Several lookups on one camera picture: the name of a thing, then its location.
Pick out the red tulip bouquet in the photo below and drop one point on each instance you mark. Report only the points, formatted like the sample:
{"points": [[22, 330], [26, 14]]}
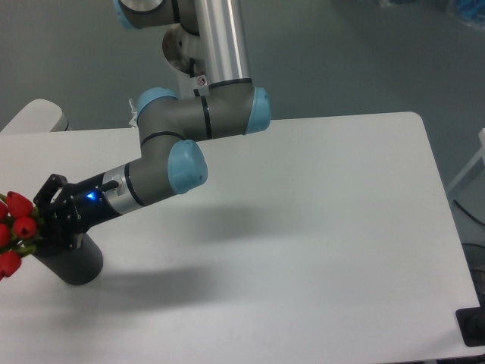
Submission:
{"points": [[21, 225]]}

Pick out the white furniture frame right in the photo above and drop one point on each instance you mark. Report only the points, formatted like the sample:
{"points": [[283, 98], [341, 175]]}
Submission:
{"points": [[469, 172]]}

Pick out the dark grey ribbed vase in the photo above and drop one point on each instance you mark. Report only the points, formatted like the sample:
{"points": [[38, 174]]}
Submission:
{"points": [[74, 267]]}

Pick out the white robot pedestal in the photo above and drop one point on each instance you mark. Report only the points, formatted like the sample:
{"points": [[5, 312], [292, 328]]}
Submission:
{"points": [[185, 64]]}

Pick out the black box at table edge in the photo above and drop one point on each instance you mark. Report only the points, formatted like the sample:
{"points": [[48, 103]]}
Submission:
{"points": [[471, 325]]}

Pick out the blue plastic bag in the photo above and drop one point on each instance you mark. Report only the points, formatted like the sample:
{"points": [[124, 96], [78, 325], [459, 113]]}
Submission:
{"points": [[467, 12]]}

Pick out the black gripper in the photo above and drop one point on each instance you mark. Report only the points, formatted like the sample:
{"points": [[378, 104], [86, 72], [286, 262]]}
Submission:
{"points": [[78, 207]]}

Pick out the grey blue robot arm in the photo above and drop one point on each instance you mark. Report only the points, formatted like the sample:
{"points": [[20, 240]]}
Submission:
{"points": [[171, 164]]}

